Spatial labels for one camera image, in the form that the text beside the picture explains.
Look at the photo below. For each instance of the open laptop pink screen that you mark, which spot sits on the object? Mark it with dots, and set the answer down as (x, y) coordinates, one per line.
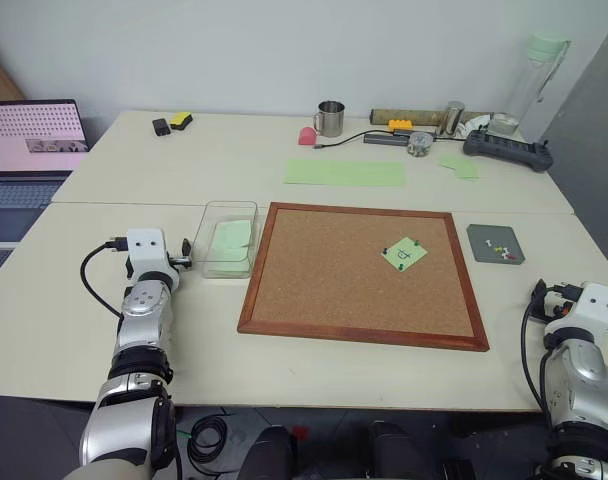
(29, 135)

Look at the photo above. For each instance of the clear glass jar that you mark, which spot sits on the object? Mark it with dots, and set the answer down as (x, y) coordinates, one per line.
(419, 145)

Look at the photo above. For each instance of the dark rounded shape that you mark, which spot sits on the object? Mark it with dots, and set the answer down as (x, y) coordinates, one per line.
(396, 450)
(269, 452)

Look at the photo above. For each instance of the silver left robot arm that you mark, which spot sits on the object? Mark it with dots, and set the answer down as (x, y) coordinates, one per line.
(134, 345)

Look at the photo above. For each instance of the crumpled white paper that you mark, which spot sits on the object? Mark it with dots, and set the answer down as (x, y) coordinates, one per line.
(476, 124)

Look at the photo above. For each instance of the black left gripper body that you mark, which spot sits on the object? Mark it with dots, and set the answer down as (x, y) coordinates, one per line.
(174, 263)

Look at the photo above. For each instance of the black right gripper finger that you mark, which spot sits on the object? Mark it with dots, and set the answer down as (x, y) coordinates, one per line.
(535, 309)
(539, 289)

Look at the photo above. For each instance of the clear plastic container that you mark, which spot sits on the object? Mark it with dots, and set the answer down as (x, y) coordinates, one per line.
(206, 240)

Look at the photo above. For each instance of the round metal tin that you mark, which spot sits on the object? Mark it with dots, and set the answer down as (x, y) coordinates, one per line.
(504, 123)

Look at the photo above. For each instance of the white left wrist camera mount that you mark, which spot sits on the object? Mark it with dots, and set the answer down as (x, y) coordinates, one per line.
(143, 250)

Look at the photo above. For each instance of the wood framed cork board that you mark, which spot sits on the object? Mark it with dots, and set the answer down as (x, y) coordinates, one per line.
(334, 280)

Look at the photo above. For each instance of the green note with writing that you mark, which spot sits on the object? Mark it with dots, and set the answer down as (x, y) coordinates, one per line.
(406, 256)

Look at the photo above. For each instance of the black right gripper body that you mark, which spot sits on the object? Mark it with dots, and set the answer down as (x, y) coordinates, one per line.
(561, 300)

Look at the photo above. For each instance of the long green paper sheet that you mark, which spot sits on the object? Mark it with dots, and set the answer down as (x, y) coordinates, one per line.
(344, 173)

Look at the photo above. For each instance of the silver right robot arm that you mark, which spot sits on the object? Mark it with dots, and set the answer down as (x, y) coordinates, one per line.
(579, 380)

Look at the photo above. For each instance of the grey partition panel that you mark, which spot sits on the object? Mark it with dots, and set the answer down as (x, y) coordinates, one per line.
(594, 150)

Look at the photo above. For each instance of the stainless steel tumbler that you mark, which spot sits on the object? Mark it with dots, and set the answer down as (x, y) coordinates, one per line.
(451, 117)

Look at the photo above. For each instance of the small black box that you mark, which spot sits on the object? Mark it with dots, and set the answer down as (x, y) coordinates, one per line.
(161, 126)

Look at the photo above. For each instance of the cut green paper scrap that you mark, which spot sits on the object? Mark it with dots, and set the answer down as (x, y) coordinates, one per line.
(461, 167)

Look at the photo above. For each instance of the clear bottle green lid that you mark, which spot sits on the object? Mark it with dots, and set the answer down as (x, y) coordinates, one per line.
(531, 80)

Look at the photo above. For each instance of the grey tray with pushpins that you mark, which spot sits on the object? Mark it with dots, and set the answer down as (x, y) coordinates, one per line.
(494, 235)

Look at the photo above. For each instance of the pink rounded object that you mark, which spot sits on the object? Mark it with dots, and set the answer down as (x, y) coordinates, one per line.
(307, 137)

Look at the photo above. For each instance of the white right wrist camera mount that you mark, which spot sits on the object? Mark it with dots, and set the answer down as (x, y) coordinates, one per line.
(591, 307)

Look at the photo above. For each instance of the stainless steel mug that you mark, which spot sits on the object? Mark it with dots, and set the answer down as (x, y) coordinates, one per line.
(331, 120)

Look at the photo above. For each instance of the dark grey power bank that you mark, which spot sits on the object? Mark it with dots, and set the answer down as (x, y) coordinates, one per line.
(384, 138)

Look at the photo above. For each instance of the dark grey handheld controller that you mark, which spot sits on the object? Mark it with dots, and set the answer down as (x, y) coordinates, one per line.
(509, 150)

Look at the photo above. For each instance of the brown cardboard tube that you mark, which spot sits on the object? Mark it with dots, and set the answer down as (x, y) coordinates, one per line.
(409, 115)

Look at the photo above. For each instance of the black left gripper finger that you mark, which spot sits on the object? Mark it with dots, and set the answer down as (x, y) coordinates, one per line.
(183, 262)
(186, 246)

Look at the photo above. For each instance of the yellow and black sponge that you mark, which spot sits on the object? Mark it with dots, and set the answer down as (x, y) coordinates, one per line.
(180, 120)

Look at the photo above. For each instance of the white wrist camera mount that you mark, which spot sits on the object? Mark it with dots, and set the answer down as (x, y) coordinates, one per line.
(591, 307)
(143, 250)

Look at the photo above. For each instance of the yellow toy brick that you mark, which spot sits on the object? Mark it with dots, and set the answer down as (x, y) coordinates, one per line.
(400, 125)

